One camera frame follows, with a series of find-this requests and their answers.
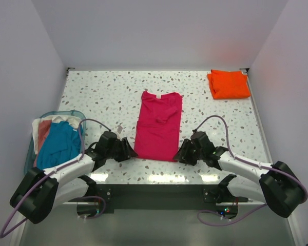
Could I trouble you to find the folded orange t shirt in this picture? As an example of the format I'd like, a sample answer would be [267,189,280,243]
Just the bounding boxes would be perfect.
[207,70,251,99]

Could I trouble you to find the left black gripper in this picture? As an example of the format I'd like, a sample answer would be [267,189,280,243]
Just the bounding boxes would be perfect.
[105,137,138,162]

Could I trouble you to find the white t shirt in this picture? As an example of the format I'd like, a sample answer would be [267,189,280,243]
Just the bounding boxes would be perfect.
[32,115,81,155]

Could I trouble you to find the aluminium frame rail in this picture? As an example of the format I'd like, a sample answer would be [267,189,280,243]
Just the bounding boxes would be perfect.
[9,212,27,246]

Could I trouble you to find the teal plastic basket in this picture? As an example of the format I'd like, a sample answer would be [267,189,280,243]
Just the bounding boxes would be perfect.
[24,110,86,174]

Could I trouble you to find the magenta t shirt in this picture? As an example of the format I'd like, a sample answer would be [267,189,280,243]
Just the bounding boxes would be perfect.
[134,91,182,161]

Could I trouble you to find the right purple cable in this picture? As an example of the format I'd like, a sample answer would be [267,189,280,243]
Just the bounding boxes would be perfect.
[192,115,308,227]

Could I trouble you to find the blue t shirt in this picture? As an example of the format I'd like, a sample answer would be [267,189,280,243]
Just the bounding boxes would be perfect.
[36,121,81,170]

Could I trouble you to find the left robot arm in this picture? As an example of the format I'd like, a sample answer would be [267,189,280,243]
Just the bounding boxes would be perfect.
[10,131,138,224]

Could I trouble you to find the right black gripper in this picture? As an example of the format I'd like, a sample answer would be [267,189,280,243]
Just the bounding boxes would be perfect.
[172,138,205,166]

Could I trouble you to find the salmon pink t shirt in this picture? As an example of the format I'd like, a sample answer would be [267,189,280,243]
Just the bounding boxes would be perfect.
[32,119,52,167]

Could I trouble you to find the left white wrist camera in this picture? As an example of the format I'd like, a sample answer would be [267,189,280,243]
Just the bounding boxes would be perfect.
[115,125,123,134]

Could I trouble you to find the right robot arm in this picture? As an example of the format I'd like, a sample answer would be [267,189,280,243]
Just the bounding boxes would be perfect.
[173,131,307,218]

